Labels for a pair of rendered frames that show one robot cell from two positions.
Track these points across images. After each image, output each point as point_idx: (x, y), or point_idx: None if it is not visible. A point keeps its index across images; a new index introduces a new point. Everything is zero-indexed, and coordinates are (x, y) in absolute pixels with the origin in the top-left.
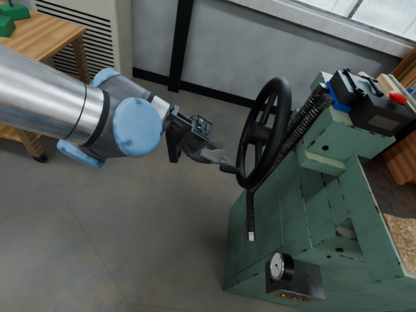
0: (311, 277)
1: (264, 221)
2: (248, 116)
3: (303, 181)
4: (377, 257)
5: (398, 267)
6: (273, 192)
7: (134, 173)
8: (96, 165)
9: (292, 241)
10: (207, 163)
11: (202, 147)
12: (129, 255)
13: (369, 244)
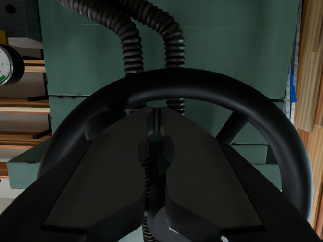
0: (38, 46)
1: None
2: (301, 179)
3: (147, 105)
4: (24, 175)
5: (16, 187)
6: (184, 4)
7: None
8: None
9: (64, 54)
10: (77, 149)
11: (177, 214)
12: None
13: (35, 173)
